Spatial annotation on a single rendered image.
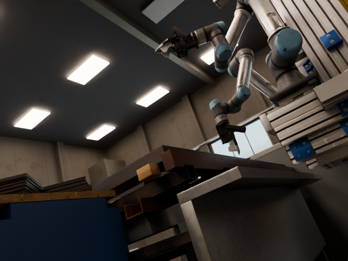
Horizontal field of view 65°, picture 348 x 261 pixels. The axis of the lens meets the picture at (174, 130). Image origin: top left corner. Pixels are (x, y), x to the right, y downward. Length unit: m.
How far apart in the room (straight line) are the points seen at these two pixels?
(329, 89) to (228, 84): 9.94
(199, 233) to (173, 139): 11.10
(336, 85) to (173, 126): 10.89
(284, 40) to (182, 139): 10.39
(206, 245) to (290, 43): 0.94
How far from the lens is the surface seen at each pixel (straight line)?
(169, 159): 0.87
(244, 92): 1.63
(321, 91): 1.26
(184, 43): 1.39
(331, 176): 2.33
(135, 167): 1.00
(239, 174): 0.71
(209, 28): 1.44
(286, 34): 1.38
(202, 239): 0.77
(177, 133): 11.75
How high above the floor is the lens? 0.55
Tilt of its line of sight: 22 degrees up
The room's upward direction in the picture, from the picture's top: 19 degrees counter-clockwise
